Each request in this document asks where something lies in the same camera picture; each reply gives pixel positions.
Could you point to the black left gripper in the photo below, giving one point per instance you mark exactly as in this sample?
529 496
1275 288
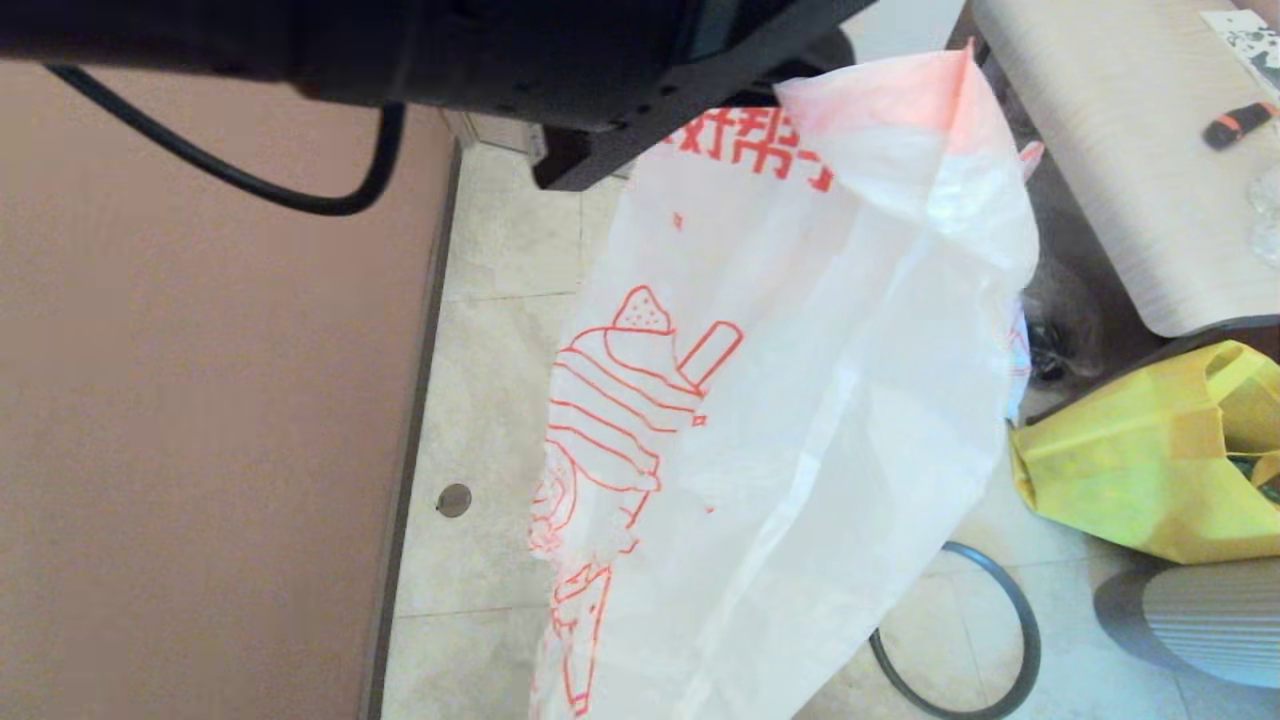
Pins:
650 110

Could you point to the white red-print trash bag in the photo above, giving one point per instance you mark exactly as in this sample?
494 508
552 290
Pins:
1018 360
800 400

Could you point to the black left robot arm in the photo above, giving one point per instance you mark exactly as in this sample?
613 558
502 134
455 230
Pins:
300 40

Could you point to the clear bag with dark contents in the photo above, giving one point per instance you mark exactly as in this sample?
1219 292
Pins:
1070 320

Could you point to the yellow fabric bag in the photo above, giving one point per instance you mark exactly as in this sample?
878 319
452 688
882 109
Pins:
1130 470

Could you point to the white door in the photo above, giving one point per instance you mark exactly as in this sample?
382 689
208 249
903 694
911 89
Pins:
900 25

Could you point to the white wood-grain table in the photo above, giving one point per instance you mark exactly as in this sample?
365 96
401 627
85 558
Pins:
1120 150

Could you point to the black and orange marker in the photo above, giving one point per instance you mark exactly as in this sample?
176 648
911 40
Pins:
1237 127

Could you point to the black-patterned white paper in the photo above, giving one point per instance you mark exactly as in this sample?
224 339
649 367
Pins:
1250 45

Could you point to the clear plastic wrap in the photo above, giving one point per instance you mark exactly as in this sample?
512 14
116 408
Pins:
1265 220

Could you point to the grey ribbed round object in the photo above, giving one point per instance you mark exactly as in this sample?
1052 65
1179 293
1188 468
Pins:
1210 620

